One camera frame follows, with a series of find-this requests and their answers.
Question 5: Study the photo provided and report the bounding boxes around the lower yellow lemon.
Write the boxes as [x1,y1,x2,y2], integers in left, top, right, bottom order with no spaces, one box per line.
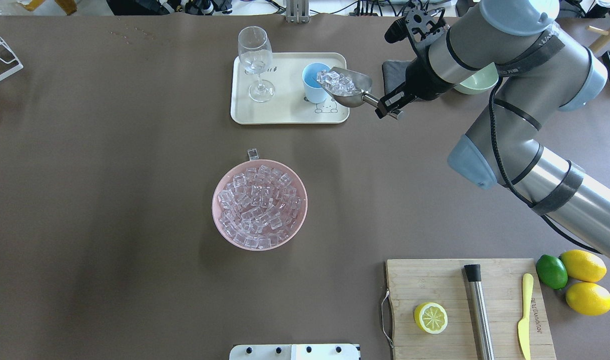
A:
[565,282,610,316]

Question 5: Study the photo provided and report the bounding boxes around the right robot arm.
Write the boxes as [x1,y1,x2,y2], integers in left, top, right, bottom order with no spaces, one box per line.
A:
[375,0,610,259]

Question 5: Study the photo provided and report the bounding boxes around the grey folded cloth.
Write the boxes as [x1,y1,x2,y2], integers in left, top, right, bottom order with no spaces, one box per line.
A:
[382,60,411,95]

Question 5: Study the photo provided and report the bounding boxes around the half lemon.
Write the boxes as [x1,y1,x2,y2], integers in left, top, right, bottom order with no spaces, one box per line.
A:
[414,301,448,335]

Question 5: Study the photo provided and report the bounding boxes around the cream rabbit tray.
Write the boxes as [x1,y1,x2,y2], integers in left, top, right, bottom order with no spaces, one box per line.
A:
[230,52,350,125]

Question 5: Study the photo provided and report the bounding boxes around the upper yellow lemon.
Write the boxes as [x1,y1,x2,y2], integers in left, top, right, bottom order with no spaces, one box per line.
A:
[559,249,607,283]

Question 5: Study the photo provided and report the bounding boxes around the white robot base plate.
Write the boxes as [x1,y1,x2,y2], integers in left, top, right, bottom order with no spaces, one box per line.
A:
[229,342,361,360]

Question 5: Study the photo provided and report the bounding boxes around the steel muddler black tip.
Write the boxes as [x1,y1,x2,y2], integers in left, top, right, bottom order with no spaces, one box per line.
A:
[463,264,495,360]

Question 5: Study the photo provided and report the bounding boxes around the metal ice scoop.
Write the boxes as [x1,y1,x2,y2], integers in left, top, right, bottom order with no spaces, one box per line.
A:
[314,66,403,119]

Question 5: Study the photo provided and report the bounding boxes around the loose ice cube right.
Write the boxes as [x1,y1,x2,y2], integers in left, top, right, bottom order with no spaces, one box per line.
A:
[247,148,260,161]

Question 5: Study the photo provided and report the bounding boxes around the pink bowl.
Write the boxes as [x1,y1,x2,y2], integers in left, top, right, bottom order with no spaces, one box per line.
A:
[212,159,308,251]

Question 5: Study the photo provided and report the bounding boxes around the yellow lemon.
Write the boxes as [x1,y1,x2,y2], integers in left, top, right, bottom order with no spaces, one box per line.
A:
[565,282,610,316]
[559,249,607,283]

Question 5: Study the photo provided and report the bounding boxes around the green lime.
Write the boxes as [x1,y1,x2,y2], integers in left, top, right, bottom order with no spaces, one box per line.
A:
[535,254,568,290]

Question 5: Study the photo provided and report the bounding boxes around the ice cubes in scoop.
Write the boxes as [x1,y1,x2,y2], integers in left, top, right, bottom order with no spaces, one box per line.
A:
[318,70,362,97]

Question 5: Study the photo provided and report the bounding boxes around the bamboo cutting board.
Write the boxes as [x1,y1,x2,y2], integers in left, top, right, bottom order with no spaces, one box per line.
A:
[386,259,537,360]

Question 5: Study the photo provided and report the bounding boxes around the clear wine glass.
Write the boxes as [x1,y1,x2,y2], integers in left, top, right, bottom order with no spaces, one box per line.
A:
[238,26,275,103]

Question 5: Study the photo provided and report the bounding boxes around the green bowl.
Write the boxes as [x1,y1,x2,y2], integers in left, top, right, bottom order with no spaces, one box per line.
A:
[454,63,499,95]

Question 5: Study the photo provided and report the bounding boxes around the yellow plastic knife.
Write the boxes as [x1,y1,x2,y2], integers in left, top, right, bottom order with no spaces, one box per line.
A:
[517,273,534,360]

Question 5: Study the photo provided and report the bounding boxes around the pile of clear ice cubes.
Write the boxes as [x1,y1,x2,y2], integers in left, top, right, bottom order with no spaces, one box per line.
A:
[217,166,303,249]

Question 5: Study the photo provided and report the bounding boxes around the blue cup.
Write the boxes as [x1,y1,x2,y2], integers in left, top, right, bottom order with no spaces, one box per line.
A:
[302,63,330,104]

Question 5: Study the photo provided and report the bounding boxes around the wooden mug tree stand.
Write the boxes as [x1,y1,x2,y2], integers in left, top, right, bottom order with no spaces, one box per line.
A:
[585,25,610,55]

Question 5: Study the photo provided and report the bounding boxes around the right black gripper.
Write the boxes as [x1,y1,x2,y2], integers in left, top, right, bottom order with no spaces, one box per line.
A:
[375,7,455,119]

